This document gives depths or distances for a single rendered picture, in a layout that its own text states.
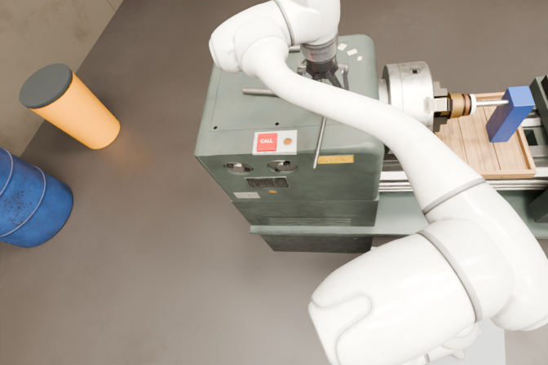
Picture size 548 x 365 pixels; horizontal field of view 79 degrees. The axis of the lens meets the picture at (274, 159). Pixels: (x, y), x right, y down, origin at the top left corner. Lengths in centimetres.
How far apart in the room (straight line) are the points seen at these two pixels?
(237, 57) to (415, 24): 265
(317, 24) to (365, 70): 45
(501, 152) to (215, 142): 104
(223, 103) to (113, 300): 178
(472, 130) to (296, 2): 98
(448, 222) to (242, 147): 68
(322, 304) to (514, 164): 111
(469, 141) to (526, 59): 170
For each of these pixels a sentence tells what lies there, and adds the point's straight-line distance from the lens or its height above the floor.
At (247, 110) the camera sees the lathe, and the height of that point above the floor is 126.
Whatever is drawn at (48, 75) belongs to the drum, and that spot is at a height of 65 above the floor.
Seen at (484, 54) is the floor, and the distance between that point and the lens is 308.
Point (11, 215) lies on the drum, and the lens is 283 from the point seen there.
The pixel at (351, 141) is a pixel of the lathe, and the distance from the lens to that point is 98.
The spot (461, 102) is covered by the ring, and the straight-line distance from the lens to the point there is 127.
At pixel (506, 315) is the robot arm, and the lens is 54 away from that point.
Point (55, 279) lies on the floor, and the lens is 294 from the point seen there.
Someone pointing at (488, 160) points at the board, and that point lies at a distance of 145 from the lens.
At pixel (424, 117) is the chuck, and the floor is 119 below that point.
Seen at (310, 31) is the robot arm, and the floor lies 162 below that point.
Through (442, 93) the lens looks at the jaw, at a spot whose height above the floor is 110.
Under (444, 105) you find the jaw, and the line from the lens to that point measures 116.
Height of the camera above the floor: 209
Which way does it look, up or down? 59 degrees down
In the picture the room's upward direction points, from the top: 24 degrees counter-clockwise
